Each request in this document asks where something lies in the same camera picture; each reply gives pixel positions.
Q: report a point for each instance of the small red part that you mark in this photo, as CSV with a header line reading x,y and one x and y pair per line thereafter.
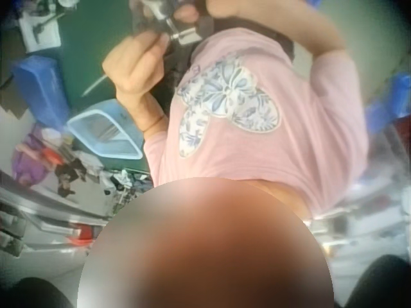
x,y
80,236

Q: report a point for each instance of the blue plastic crate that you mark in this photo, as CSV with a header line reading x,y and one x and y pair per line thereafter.
x,y
390,102

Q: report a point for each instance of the thin metal rod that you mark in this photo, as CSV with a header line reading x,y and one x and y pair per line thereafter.
x,y
93,86

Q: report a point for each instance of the grey metal rack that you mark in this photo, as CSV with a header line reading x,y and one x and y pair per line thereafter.
x,y
41,211

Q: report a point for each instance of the heap of small parts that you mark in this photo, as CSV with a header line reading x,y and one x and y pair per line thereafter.
x,y
86,170

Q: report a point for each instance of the blue plastic box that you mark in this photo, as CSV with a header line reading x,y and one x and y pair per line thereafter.
x,y
40,90

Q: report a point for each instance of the heap of purple bags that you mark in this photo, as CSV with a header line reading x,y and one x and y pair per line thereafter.
x,y
27,157

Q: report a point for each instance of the silver and black metal device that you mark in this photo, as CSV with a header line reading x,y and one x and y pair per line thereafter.
x,y
167,22

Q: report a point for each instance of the white tray with tools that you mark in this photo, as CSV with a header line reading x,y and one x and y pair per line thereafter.
x,y
40,30

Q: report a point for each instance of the person's left hand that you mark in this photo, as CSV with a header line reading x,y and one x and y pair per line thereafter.
x,y
131,69

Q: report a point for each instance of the person's right hand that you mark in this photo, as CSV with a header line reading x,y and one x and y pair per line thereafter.
x,y
208,8

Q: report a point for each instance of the light blue plastic basket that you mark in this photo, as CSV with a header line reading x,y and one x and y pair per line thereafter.
x,y
106,130

